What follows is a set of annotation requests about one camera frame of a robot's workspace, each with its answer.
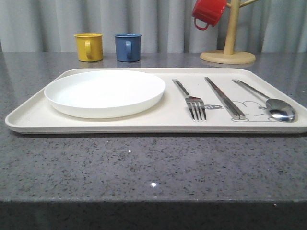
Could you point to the beige rabbit serving tray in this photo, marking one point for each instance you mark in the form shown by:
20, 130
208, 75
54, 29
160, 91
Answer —
229, 108

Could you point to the steel spoon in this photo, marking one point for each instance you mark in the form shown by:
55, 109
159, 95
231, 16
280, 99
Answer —
278, 109

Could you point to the yellow mug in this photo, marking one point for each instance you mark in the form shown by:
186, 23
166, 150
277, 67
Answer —
89, 47

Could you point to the red mug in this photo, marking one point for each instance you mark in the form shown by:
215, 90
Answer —
208, 11

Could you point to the blue mug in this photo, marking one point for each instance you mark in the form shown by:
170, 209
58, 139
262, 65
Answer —
128, 47

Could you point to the white round plate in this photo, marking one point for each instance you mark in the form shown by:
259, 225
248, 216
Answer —
105, 93

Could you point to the steel fork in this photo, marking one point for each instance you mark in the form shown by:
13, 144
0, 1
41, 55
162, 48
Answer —
195, 104

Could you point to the wooden mug tree stand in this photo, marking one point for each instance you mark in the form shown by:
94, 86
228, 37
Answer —
229, 55

